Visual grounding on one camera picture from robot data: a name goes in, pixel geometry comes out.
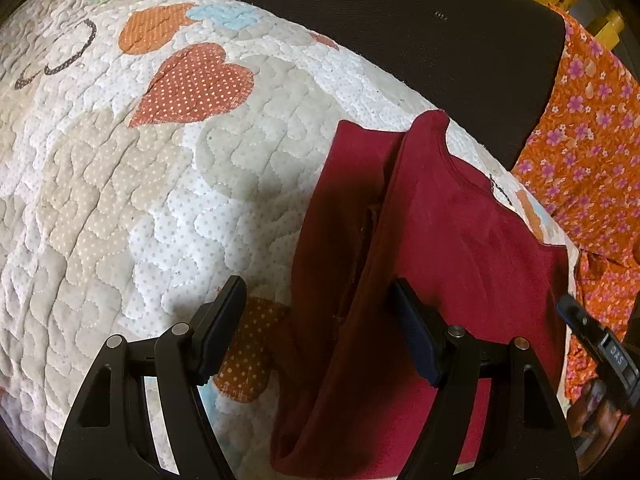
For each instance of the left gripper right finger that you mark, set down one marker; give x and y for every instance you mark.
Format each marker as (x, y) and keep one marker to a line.
(494, 414)

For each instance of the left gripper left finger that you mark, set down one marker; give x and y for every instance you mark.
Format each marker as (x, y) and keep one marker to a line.
(108, 434)

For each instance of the orange floral cloth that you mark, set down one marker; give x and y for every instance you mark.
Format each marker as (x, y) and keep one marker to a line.
(582, 164)

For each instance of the dark red small garment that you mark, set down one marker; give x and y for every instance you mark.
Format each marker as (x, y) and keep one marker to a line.
(397, 205)

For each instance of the right hand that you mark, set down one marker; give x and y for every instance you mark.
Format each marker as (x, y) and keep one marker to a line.
(593, 420)

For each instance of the white quilt with hearts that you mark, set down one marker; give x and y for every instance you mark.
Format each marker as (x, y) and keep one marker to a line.
(151, 148)

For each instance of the black mattress cushion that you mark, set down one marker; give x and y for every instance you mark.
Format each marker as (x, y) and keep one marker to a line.
(491, 64)

